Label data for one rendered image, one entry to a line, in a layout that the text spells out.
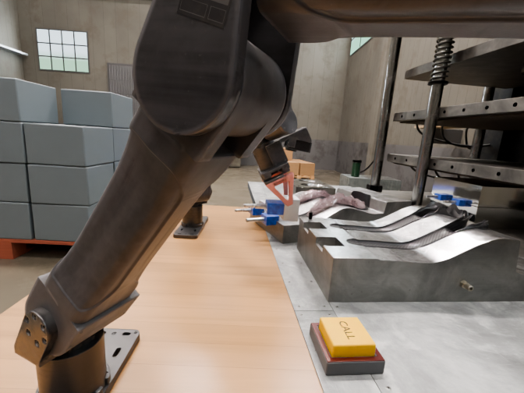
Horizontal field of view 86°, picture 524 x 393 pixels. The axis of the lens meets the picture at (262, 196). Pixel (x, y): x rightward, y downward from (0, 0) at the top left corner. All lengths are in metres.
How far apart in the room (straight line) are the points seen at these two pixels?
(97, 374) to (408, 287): 0.52
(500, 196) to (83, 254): 1.43
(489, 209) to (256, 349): 1.19
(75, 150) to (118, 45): 9.64
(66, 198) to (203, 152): 2.53
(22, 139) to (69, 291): 2.52
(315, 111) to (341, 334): 10.59
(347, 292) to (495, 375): 0.22
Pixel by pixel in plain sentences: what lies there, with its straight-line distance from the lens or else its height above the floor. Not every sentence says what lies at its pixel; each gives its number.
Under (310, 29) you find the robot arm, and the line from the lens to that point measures 0.18.
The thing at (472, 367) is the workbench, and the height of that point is 0.80.
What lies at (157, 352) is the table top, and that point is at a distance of 0.47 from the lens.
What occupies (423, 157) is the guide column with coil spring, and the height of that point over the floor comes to 1.04.
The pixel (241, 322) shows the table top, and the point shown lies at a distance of 0.51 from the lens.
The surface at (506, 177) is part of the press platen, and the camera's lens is 1.37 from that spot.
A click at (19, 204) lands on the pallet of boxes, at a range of 2.90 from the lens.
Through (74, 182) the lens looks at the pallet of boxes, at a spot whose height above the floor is 0.65.
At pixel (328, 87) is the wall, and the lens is 11.11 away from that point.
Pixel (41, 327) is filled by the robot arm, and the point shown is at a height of 0.92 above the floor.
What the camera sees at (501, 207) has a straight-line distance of 1.50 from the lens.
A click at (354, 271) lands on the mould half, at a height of 0.86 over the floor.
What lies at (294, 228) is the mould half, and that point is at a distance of 0.83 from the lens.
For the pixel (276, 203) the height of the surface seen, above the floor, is 0.94.
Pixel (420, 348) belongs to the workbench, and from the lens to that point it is 0.54.
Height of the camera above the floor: 1.10
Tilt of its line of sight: 12 degrees down
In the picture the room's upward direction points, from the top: 4 degrees clockwise
